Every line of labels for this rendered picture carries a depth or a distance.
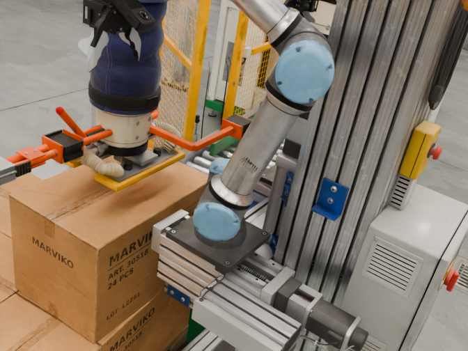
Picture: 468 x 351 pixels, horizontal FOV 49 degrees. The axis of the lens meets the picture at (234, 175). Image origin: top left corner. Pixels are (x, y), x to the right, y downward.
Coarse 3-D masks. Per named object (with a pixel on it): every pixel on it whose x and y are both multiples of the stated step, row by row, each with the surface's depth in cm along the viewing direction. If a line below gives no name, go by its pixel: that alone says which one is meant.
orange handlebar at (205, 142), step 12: (84, 132) 158; (108, 132) 160; (156, 132) 167; (168, 132) 166; (216, 132) 172; (228, 132) 175; (84, 144) 153; (180, 144) 163; (192, 144) 162; (204, 144) 164; (12, 156) 139; (24, 156) 139; (36, 156) 140; (48, 156) 143
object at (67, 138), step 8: (64, 128) 153; (48, 136) 150; (56, 136) 151; (64, 136) 151; (72, 136) 152; (80, 136) 150; (48, 144) 147; (56, 144) 145; (64, 144) 147; (72, 144) 147; (80, 144) 149; (64, 152) 145; (72, 152) 149; (80, 152) 150; (56, 160) 147; (64, 160) 147
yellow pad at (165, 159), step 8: (160, 152) 175; (168, 152) 179; (176, 152) 180; (128, 160) 165; (160, 160) 173; (168, 160) 175; (176, 160) 178; (128, 168) 164; (136, 168) 166; (144, 168) 167; (152, 168) 169; (160, 168) 172; (96, 176) 160; (104, 176) 160; (112, 176) 160; (120, 176) 161; (128, 176) 161; (136, 176) 163; (144, 176) 166; (104, 184) 158; (112, 184) 157; (120, 184) 158; (128, 184) 160
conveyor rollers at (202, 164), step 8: (232, 144) 319; (208, 152) 300; (224, 152) 304; (232, 152) 310; (280, 152) 316; (200, 160) 291; (208, 160) 291; (272, 160) 309; (200, 168) 282; (208, 168) 289
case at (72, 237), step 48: (48, 192) 170; (96, 192) 174; (144, 192) 179; (192, 192) 185; (48, 240) 162; (96, 240) 152; (144, 240) 170; (48, 288) 172; (96, 288) 157; (144, 288) 182; (96, 336) 168
